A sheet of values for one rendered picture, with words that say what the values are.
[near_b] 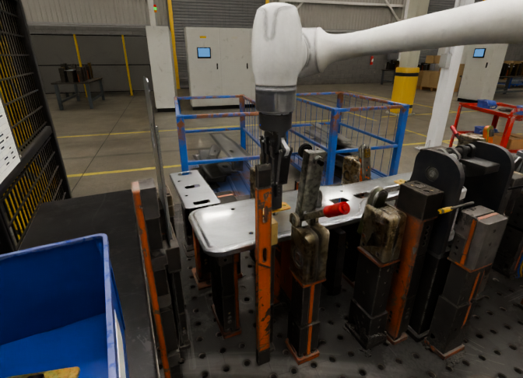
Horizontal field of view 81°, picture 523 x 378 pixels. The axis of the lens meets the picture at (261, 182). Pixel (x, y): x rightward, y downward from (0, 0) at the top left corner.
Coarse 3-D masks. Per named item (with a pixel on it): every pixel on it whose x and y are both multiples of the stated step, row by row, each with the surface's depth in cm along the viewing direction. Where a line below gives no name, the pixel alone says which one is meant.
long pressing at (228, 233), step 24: (288, 192) 91; (336, 192) 91; (360, 192) 91; (192, 216) 78; (216, 216) 78; (240, 216) 78; (288, 216) 78; (336, 216) 78; (360, 216) 77; (216, 240) 68; (240, 240) 68
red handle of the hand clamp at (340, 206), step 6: (336, 204) 52; (342, 204) 52; (348, 204) 52; (318, 210) 58; (324, 210) 55; (330, 210) 54; (336, 210) 52; (342, 210) 51; (348, 210) 51; (306, 216) 62; (312, 216) 60; (318, 216) 58; (324, 216) 57; (330, 216) 55
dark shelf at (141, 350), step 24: (120, 192) 84; (48, 216) 72; (72, 216) 72; (96, 216) 72; (120, 216) 72; (24, 240) 62; (48, 240) 62; (120, 240) 62; (120, 264) 55; (120, 288) 50; (144, 288) 50; (144, 312) 45; (144, 336) 41; (144, 360) 38
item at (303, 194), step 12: (312, 156) 56; (324, 156) 57; (312, 168) 57; (300, 180) 60; (312, 180) 59; (300, 192) 61; (312, 192) 61; (300, 204) 62; (312, 204) 62; (300, 216) 63
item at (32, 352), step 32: (0, 256) 36; (32, 256) 38; (64, 256) 39; (96, 256) 41; (0, 288) 37; (32, 288) 39; (64, 288) 41; (96, 288) 43; (0, 320) 38; (32, 320) 40; (64, 320) 42; (96, 320) 43; (0, 352) 39; (32, 352) 39; (64, 352) 39; (96, 352) 39
